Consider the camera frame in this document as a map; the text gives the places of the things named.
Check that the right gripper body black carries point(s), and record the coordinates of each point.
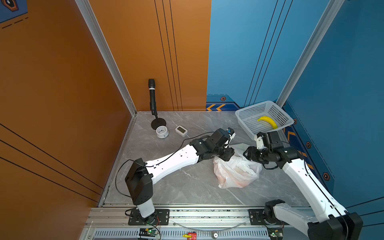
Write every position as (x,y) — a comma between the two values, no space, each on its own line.
(262,155)

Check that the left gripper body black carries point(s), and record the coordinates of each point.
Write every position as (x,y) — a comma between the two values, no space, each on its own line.
(216,152)

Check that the white plastic bag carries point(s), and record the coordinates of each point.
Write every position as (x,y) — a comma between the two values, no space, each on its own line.
(238,172)

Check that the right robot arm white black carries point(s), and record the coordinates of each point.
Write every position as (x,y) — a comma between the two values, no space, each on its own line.
(332,221)

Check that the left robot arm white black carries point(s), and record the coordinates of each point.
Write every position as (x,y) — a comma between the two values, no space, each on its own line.
(143,175)

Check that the yellow banana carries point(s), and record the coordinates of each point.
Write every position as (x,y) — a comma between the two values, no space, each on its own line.
(267,123)

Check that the small white digital timer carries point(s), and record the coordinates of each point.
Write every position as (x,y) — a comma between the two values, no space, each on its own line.
(181,130)

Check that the white plastic basket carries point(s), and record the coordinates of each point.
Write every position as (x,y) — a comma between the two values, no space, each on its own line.
(247,117)

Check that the round white gauge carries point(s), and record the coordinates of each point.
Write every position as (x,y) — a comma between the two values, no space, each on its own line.
(162,132)

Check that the black microphone on stand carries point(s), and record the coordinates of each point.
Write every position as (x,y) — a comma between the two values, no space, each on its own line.
(157,122)

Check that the circuit board right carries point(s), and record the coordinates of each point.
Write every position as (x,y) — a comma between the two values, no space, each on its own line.
(275,234)

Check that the green circuit board left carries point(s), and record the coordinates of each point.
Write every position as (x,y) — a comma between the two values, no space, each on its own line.
(149,234)

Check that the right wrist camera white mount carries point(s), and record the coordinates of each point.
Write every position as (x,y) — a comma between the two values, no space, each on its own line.
(259,139)

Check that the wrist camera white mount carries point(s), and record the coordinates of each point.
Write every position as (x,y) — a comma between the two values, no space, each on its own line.
(232,135)
(259,139)

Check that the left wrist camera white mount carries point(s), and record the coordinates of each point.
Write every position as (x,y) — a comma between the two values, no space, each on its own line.
(232,135)

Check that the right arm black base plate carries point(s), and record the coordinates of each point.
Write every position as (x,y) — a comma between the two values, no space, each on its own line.
(256,216)

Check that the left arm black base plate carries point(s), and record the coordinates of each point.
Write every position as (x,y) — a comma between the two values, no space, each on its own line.
(158,218)

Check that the aluminium front rail frame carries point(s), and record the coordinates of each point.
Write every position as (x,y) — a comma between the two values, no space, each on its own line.
(210,222)

